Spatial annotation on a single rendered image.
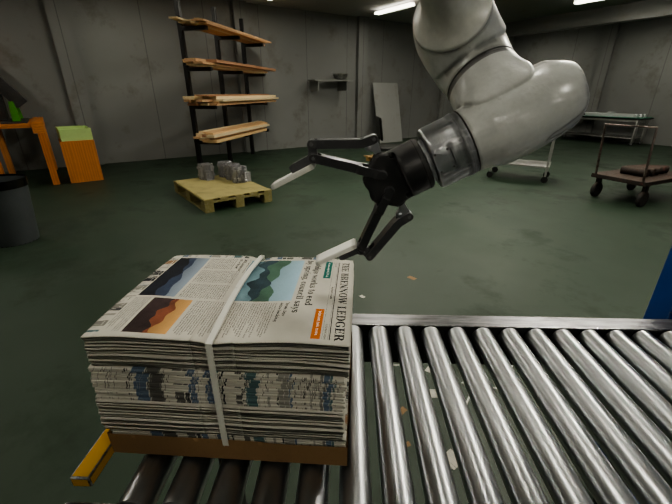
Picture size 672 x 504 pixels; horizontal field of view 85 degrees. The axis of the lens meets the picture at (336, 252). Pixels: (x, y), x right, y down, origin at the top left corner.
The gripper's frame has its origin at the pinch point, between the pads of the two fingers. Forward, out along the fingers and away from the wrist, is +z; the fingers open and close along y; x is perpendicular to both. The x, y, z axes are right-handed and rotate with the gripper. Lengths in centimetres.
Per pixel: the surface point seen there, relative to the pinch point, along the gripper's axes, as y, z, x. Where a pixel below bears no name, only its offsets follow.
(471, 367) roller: 47.1, -13.8, 9.7
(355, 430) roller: 35.6, 8.3, -7.3
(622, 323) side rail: 67, -52, 27
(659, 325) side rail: 70, -60, 27
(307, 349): 12.7, 4.4, -13.8
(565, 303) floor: 174, -88, 170
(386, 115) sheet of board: 85, -82, 1068
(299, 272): 10.1, 7.2, 7.2
